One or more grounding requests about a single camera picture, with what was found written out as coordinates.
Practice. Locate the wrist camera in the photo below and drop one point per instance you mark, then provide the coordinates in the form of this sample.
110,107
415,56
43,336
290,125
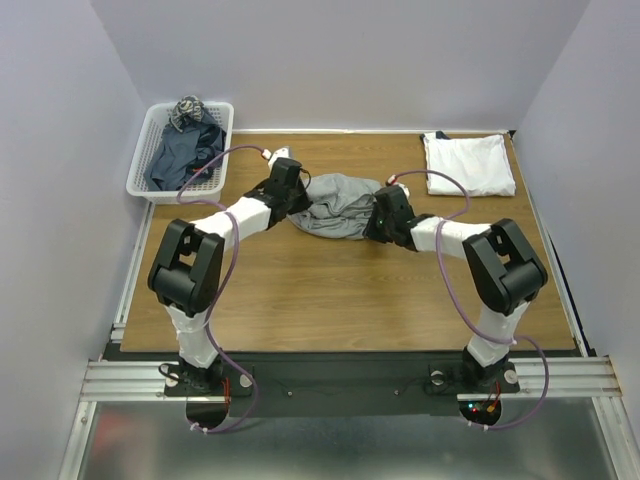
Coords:
402,187
283,152

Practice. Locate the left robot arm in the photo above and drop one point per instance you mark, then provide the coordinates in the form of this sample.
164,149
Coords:
186,272

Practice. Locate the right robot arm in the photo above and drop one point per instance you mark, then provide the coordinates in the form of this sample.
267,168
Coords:
506,271

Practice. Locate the patterned navy garment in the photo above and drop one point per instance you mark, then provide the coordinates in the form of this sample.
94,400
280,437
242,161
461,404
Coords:
187,110

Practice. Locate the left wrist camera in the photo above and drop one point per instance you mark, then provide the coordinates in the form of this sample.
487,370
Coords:
283,152

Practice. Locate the folded white tank top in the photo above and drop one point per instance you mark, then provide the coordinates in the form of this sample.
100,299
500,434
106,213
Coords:
481,165

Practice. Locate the dark navy tank top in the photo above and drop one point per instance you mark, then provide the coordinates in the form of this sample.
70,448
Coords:
181,154

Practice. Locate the white plastic laundry basket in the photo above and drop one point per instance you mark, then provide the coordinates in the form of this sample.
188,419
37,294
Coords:
155,121

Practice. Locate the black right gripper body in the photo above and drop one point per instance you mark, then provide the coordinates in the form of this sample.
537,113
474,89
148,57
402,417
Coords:
375,229

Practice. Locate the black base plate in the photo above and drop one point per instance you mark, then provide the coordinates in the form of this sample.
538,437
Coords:
354,384

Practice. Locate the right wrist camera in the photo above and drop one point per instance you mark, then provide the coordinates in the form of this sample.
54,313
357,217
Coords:
402,187

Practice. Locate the grey tank top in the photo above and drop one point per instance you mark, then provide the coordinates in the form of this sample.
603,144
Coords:
341,207

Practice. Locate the aluminium frame rail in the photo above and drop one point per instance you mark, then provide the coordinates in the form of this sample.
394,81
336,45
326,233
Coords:
123,381

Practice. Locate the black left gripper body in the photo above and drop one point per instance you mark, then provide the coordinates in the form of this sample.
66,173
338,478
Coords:
297,199

